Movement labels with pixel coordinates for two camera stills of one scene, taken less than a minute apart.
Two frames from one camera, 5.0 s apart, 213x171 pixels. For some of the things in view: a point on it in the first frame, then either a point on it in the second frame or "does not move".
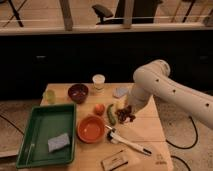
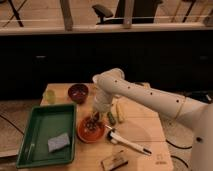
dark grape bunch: (125, 113) to (93, 122)
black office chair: (143, 12) does not move
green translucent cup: (50, 96) does not move
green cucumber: (112, 119) does not move
